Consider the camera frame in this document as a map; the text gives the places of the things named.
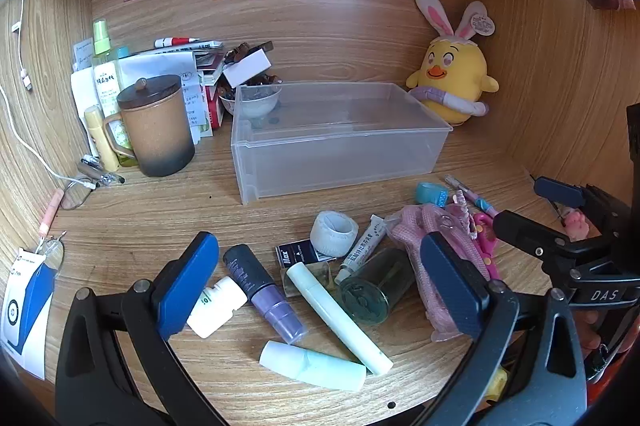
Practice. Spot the white blue carton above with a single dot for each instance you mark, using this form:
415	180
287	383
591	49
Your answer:
25	306

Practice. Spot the blue pen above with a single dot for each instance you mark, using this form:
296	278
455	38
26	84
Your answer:
475	198

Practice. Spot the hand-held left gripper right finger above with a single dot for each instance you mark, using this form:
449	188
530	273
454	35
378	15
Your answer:
447	281

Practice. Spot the pink mesh pouch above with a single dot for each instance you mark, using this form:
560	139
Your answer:
425	221

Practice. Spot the white pill bottle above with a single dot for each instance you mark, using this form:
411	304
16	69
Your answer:
217	306

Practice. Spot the small clear case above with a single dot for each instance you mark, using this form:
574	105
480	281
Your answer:
312	278

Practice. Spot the yellow chick plush toy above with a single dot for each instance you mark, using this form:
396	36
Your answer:
455	70

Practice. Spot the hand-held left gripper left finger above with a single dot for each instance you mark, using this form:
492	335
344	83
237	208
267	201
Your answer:
192	281

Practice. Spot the mint and white tube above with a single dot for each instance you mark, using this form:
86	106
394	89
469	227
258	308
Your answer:
312	365

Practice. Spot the pink framed eyeglasses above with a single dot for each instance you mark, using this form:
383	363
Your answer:
50	213

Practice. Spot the pink paw toy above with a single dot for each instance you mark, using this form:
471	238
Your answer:
576	226

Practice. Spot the black purple tube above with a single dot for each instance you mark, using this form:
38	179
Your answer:
262	291

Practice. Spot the yellow soft object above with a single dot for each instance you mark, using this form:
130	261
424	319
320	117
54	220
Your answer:
495	388

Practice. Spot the white cardboard box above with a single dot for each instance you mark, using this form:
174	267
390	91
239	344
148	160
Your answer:
247	66

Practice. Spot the black staple box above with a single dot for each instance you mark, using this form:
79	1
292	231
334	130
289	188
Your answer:
297	253

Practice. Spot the brown lidded ceramic mug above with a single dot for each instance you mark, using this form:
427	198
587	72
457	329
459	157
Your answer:
157	125

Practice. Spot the red white box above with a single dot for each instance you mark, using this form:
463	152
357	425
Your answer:
215	110

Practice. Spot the person's right hand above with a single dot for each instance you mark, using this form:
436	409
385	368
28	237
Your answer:
590	336

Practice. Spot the dark brown dried pieces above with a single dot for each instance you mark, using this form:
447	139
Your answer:
240	53

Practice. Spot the red clothing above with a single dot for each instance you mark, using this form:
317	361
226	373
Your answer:
612	386

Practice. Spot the white paper packet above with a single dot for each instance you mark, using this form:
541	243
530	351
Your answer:
80	85

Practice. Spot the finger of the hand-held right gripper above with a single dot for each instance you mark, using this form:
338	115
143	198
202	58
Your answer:
525	236
555	193

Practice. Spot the black metal pens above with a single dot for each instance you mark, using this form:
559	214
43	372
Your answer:
107	178

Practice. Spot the teal tape roll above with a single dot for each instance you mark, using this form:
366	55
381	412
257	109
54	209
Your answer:
431	193

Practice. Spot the red white marker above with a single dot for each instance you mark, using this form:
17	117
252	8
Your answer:
175	41

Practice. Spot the green spray bottle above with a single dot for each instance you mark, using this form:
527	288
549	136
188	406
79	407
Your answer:
106	80

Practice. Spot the white ceramic bowl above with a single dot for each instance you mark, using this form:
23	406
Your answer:
255	103

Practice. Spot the yellow lip balm tube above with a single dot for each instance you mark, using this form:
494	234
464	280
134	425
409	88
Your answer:
100	135

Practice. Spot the long mint green tube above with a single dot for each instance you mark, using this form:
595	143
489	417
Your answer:
340	321

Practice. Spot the clear plastic storage bin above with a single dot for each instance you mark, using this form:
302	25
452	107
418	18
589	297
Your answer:
340	140

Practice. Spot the white tape roll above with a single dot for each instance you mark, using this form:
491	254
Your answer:
335	233

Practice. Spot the white ointment tube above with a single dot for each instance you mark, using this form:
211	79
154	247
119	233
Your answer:
360	246

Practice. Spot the stack of papers and booklets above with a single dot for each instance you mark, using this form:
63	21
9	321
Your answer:
170	63

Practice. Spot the green glass jar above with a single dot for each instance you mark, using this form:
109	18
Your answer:
375	286

